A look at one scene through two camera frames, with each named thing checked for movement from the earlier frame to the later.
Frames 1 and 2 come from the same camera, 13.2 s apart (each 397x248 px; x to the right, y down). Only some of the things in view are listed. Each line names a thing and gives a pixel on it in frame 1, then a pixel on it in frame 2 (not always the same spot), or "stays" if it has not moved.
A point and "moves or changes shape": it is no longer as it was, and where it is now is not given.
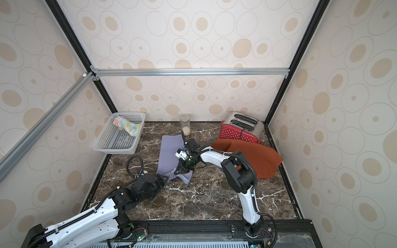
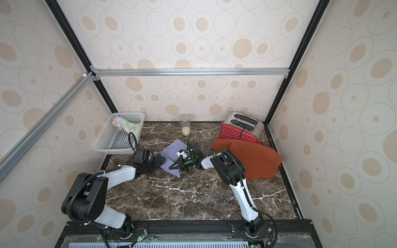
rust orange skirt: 264,159 stays
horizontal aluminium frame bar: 191,72 stays
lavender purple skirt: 168,160 moves or changes shape
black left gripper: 159,184 to 157,163
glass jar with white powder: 185,125 stays
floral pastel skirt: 123,124 stays
